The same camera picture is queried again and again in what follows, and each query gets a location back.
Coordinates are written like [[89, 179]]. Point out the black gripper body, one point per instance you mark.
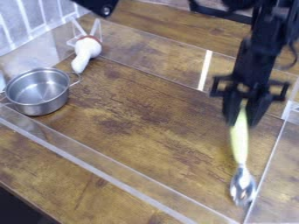
[[249, 77]]

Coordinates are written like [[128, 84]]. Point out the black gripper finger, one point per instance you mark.
[[256, 108], [230, 105]]

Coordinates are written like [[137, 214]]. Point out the green handled metal spoon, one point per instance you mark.
[[241, 184]]

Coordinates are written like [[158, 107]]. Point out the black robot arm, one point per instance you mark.
[[273, 29]]

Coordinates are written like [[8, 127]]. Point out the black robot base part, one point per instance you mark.
[[100, 7]]

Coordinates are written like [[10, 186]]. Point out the black bar on table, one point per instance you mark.
[[194, 7]]

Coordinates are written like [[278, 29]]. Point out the white toy mushroom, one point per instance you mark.
[[86, 49]]

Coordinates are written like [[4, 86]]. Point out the small steel pot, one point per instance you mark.
[[38, 91]]

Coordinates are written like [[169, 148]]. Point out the clear acrylic enclosure wall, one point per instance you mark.
[[134, 151]]

